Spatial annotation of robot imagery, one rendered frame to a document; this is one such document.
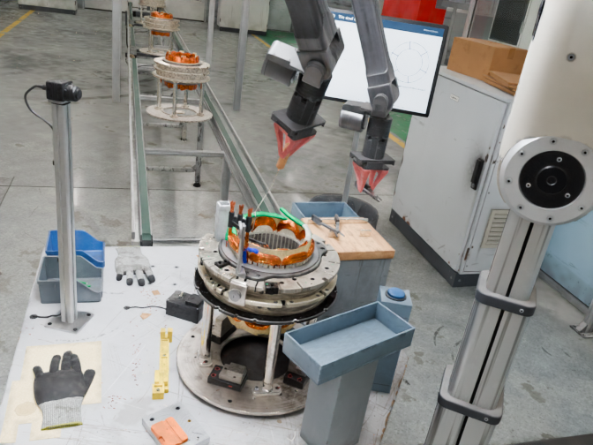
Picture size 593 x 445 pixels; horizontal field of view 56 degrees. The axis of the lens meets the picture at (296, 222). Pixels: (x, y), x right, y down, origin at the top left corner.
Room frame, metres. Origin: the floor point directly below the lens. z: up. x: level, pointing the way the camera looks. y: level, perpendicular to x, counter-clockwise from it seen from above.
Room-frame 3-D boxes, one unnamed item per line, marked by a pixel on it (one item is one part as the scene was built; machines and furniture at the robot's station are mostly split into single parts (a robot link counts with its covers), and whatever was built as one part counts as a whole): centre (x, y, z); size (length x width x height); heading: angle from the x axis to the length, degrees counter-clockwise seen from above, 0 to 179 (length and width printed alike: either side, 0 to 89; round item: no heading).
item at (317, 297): (1.00, -0.04, 1.05); 0.09 x 0.04 x 0.01; 115
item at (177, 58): (3.29, 0.79, 1.05); 0.22 x 0.22 x 0.20
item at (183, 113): (3.29, 0.79, 0.94); 0.39 x 0.39 x 0.30
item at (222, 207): (1.14, 0.17, 1.14); 0.03 x 0.03 x 0.09; 25
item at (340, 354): (0.90, -0.14, 0.92); 0.25 x 0.11 x 0.28; 131
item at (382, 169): (1.38, -0.17, 1.22); 0.07 x 0.07 x 0.09; 23
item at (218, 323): (1.18, 0.15, 0.85); 0.06 x 0.04 x 0.05; 157
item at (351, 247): (1.34, -0.14, 1.05); 0.20 x 0.19 x 0.02; 22
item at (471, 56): (3.84, -1.07, 1.30); 0.39 x 0.29 x 0.22; 28
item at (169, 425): (0.84, 0.19, 0.80); 0.07 x 0.05 x 0.01; 44
